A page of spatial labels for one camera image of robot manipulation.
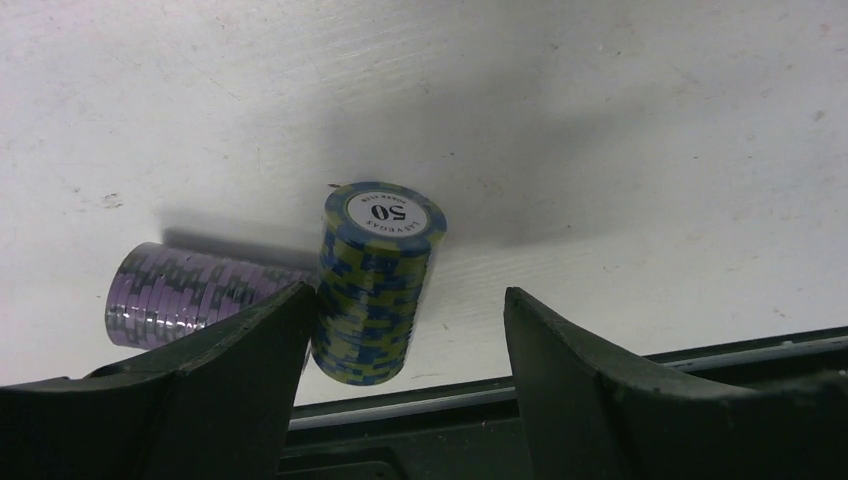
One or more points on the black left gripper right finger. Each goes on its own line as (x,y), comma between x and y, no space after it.
(591,409)

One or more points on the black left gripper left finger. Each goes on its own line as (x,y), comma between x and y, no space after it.
(215,404)

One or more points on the green blue poker chip stack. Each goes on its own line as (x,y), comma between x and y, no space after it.
(379,240)

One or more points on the purple poker chip stack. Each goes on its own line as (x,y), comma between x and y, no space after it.
(161,293)

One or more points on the black robot base mount plate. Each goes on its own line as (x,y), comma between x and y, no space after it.
(473,430)

